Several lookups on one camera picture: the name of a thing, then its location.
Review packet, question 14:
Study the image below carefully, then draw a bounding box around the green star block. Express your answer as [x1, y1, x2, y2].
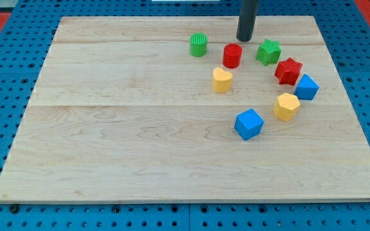
[256, 38, 281, 66]

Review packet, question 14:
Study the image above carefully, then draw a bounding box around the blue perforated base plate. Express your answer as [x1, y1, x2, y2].
[0, 1, 370, 230]

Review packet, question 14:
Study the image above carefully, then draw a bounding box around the red star block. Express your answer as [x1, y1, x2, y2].
[274, 57, 303, 86]

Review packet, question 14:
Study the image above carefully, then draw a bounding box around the light wooden board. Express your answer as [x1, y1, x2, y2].
[0, 16, 370, 204]

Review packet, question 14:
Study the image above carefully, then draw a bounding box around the yellow hexagon block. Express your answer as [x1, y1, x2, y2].
[272, 93, 300, 121]

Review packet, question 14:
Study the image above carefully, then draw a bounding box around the blue cube block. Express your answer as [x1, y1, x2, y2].
[234, 108, 264, 141]

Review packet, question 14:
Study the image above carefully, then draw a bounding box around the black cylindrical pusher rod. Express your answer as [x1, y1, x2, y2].
[236, 0, 260, 42]

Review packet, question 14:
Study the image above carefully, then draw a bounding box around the green cylinder block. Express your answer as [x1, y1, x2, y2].
[189, 33, 207, 57]

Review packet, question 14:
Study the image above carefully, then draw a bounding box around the blue triangle block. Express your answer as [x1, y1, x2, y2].
[294, 74, 319, 100]

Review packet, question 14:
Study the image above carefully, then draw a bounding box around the red cylinder block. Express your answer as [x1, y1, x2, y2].
[222, 44, 243, 69]

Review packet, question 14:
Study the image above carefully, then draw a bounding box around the yellow heart block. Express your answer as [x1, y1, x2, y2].
[212, 67, 233, 93]

